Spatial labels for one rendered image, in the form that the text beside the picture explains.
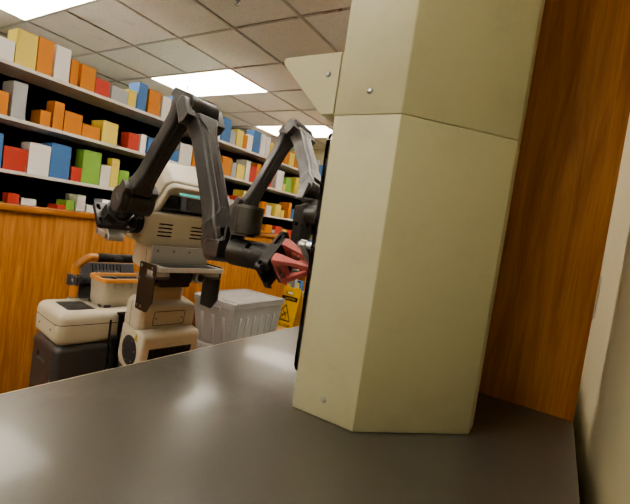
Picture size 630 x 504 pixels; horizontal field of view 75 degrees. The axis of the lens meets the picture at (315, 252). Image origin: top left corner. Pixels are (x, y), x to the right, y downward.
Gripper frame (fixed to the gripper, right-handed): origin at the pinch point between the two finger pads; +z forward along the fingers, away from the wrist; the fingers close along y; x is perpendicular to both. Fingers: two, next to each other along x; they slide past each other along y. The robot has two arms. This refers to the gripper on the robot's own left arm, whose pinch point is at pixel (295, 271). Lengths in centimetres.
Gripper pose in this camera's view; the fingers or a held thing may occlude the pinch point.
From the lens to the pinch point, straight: 122.3
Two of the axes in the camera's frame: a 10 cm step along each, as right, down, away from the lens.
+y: 8.5, 1.5, -5.1
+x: 5.1, 0.3, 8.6
